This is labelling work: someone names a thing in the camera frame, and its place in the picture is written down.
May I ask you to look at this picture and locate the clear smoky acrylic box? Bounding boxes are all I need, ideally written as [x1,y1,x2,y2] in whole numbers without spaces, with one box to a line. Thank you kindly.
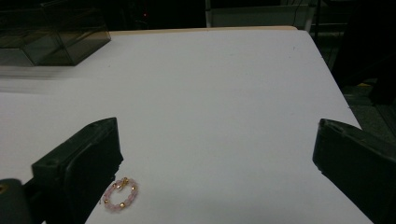
[0,0,112,67]

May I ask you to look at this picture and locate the pink bead bracelet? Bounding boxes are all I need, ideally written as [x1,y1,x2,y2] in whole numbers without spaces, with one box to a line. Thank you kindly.
[103,176,139,213]

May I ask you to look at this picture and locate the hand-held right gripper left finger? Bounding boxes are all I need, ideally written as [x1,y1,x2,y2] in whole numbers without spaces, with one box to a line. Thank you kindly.
[31,117,124,224]

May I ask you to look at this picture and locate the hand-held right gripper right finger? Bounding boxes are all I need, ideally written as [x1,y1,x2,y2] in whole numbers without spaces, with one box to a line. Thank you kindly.
[312,118,396,224]

